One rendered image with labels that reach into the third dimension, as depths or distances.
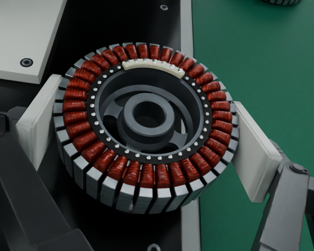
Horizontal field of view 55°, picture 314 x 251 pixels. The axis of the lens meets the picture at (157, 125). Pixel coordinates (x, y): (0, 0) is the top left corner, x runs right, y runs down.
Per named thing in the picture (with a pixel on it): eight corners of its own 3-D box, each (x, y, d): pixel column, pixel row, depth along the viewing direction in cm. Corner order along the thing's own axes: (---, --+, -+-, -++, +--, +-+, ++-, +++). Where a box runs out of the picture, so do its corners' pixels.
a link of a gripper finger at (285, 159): (293, 191, 13) (354, 198, 14) (254, 136, 18) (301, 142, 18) (281, 216, 14) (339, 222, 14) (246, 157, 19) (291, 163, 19)
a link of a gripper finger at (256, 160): (270, 155, 14) (284, 157, 15) (230, 99, 21) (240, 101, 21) (250, 203, 16) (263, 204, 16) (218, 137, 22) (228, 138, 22)
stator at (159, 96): (227, 224, 19) (254, 205, 15) (38, 206, 17) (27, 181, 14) (214, 85, 25) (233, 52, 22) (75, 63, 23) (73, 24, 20)
